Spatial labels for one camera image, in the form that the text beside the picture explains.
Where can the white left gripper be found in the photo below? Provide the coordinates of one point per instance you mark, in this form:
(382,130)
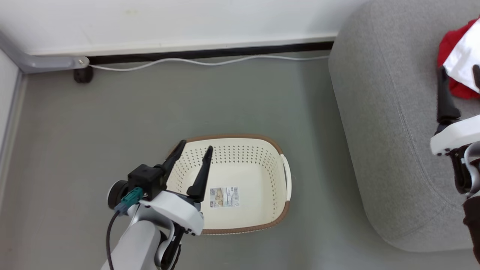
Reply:
(176,212)

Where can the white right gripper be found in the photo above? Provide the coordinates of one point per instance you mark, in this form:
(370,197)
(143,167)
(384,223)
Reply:
(455,137)

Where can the white garment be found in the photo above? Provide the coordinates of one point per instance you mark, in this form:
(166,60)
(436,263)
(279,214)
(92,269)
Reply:
(465,56)

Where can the red garment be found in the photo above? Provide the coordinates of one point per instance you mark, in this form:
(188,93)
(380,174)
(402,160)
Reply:
(448,43)

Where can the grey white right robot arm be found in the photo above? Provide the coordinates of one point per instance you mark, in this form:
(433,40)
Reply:
(465,168)

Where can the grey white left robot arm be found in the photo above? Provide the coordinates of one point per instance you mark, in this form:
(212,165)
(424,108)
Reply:
(137,243)

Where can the printed basket label sticker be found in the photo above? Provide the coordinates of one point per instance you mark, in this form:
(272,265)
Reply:
(224,197)

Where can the cream perforated laundry basket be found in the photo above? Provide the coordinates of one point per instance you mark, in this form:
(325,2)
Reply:
(255,176)

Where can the grey fabric sofa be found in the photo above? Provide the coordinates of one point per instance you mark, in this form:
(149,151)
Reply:
(382,112)

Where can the black baseboard strip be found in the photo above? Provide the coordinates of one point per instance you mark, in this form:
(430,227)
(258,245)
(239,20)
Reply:
(210,52)

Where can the black tape patch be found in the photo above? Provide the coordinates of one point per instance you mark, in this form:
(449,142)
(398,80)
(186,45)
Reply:
(473,225)

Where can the black caster foot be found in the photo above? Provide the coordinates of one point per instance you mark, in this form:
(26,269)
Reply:
(83,75)

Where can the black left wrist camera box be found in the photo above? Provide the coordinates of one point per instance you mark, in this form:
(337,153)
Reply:
(146,180)

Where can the grey metal frame leg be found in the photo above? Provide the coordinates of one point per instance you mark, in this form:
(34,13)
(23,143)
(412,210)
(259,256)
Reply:
(37,62)

